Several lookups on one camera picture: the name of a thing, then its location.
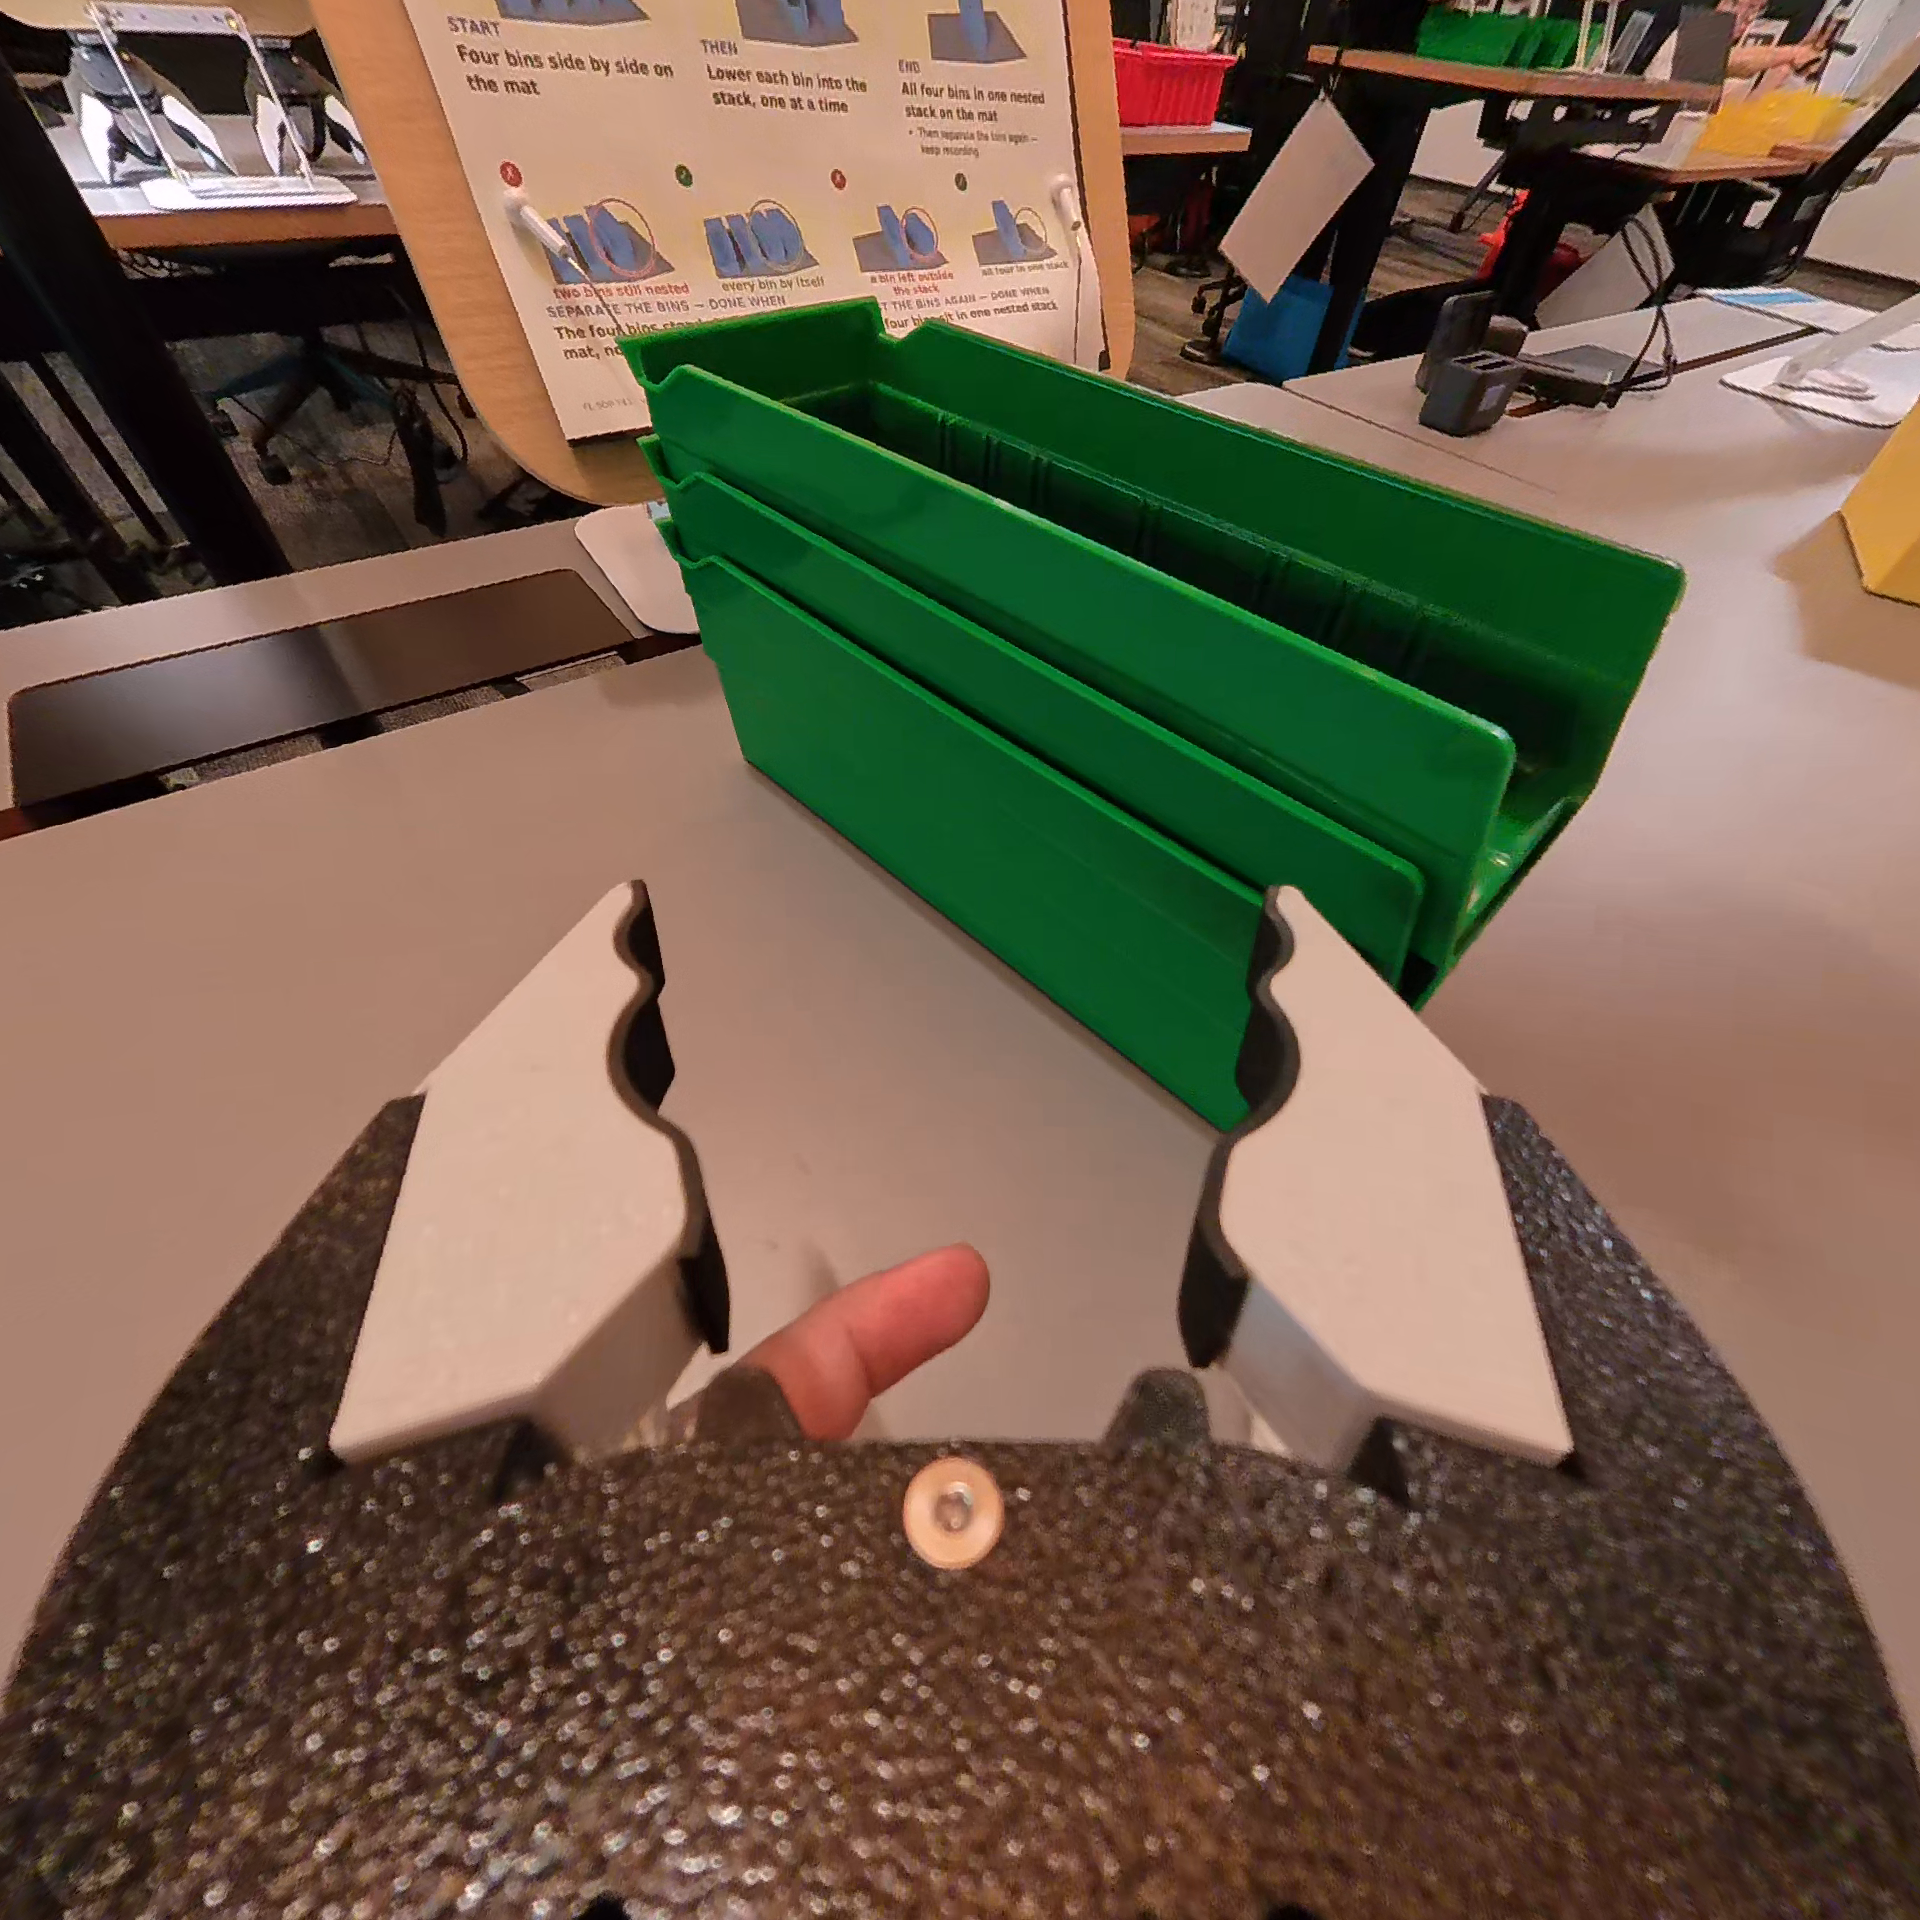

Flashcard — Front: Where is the dark wooden desk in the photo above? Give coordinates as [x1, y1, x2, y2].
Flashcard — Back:
[1304, 42, 1729, 114]

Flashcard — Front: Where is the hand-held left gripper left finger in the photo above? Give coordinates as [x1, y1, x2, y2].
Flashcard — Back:
[326, 877, 734, 1469]

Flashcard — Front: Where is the flat black device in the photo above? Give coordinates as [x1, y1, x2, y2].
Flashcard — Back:
[1515, 341, 1670, 418]

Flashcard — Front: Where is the clear acrylic stand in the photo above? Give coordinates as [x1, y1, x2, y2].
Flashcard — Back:
[60, 0, 362, 211]

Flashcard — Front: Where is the black charging dock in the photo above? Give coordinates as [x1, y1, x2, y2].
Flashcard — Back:
[1415, 287, 1531, 440]

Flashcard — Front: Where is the white stand base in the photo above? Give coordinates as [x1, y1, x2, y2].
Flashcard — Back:
[574, 502, 709, 639]

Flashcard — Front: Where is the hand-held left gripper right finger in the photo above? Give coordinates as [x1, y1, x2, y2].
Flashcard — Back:
[1177, 881, 1579, 1484]

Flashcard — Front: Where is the plywood board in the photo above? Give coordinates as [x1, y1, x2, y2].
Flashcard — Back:
[306, 0, 1134, 511]

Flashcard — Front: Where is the red plastic bin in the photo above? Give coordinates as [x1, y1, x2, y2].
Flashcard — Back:
[1110, 35, 1243, 131]

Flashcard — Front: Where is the grey hanging card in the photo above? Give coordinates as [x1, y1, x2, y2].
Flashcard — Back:
[1219, 95, 1379, 301]

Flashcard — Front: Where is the yellow cardboard box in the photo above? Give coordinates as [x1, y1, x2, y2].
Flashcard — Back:
[1836, 391, 1920, 605]

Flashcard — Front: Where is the blue bag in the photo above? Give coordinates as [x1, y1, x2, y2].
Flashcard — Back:
[1223, 269, 1334, 379]

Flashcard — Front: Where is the light wooden table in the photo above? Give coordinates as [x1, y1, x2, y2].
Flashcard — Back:
[60, 149, 401, 258]

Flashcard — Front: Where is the black desk panel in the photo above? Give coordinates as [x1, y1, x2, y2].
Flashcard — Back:
[6, 565, 640, 812]

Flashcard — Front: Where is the white tablet stand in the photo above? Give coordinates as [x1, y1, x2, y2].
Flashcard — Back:
[1722, 292, 1920, 431]

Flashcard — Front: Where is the person's left hand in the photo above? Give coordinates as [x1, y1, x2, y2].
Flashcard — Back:
[738, 1242, 996, 1445]

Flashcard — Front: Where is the black office chair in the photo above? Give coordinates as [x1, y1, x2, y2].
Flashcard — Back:
[1681, 90, 1920, 294]

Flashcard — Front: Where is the adjoining grey table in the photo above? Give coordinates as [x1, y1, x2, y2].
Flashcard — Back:
[1283, 292, 1920, 503]

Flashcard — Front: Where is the yellow plastic bin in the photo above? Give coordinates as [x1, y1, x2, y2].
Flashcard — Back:
[1693, 86, 1870, 160]

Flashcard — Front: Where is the black post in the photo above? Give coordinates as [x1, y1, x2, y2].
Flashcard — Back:
[0, 59, 294, 587]

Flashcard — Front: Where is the grey desk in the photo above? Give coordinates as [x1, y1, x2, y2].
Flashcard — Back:
[0, 292, 1920, 1652]

